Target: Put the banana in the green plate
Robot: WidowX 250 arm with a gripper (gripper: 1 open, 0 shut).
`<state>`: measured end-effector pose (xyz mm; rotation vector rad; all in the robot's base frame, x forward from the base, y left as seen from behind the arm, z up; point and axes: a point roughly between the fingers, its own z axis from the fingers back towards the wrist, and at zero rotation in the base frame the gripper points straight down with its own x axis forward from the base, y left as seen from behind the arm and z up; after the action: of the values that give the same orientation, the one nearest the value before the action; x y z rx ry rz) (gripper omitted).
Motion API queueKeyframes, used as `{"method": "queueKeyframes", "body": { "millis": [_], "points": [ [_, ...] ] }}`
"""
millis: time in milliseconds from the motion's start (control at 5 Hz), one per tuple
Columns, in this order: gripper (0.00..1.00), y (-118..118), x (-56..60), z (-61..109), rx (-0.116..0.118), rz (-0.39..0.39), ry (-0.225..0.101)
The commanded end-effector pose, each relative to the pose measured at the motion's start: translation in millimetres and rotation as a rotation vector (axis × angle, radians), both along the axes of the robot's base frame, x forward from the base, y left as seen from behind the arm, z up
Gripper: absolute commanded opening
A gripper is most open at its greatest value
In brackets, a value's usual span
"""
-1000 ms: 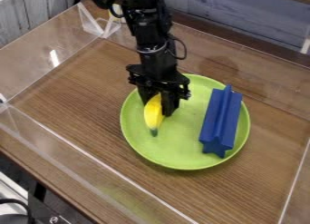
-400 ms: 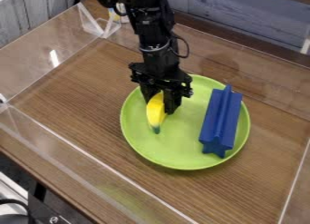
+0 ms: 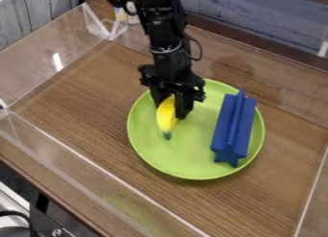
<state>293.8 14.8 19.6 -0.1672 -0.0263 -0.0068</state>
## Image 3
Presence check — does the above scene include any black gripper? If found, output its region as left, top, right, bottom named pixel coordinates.
left=139, top=64, right=206, bottom=120

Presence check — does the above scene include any yellow toy banana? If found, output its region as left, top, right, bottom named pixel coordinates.
left=157, top=95, right=178, bottom=140

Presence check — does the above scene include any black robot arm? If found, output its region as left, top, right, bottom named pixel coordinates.
left=109, top=0, right=206, bottom=120

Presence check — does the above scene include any blue star-shaped block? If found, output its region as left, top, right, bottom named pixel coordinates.
left=211, top=90, right=257, bottom=168

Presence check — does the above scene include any black metal equipment base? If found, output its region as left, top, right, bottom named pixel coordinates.
left=30, top=204, right=98, bottom=237

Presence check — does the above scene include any clear acrylic enclosure wall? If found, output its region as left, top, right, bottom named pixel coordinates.
left=0, top=6, right=328, bottom=237

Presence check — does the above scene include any clear acrylic corner bracket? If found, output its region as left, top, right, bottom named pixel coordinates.
left=82, top=3, right=129, bottom=41

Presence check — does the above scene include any black cable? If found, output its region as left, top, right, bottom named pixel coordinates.
left=0, top=210, right=38, bottom=237

